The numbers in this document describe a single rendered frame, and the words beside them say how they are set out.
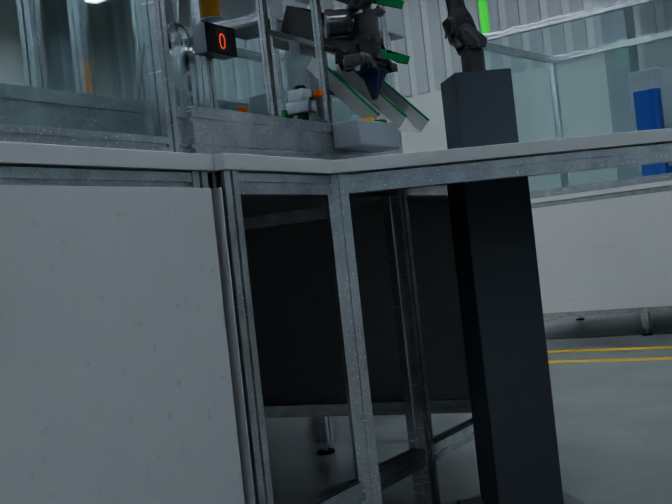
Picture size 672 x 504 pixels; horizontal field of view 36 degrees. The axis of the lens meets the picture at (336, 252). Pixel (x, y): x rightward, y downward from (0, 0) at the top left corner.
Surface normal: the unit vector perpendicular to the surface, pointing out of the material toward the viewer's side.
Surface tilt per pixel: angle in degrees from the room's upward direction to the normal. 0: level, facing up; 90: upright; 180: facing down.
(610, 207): 90
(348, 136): 90
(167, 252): 90
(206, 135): 90
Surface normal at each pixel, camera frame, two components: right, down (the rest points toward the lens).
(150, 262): 0.87, -0.10
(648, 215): -0.60, 0.06
